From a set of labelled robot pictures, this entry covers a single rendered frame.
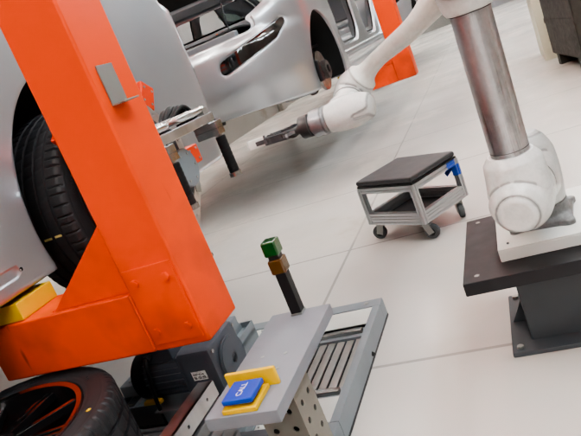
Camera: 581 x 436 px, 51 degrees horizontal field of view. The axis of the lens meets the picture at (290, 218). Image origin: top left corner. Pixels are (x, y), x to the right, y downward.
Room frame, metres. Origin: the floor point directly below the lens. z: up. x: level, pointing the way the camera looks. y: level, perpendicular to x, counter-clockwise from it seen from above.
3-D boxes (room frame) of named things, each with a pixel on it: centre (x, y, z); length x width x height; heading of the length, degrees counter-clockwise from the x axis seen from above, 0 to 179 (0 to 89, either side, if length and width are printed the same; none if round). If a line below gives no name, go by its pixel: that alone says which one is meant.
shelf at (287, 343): (1.29, 0.15, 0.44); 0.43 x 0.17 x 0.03; 156
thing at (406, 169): (3.01, -0.63, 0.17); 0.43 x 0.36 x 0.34; 32
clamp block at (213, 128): (2.11, 0.15, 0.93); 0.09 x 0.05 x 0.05; 66
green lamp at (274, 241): (1.47, 0.07, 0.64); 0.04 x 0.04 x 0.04; 66
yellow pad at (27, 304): (1.65, 0.79, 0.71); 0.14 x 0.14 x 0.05; 66
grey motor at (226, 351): (1.74, 0.49, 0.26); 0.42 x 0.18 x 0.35; 66
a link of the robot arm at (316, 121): (1.95, -0.20, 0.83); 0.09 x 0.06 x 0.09; 156
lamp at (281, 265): (1.47, 0.07, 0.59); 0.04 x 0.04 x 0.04; 66
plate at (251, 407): (1.14, 0.22, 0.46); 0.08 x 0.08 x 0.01; 66
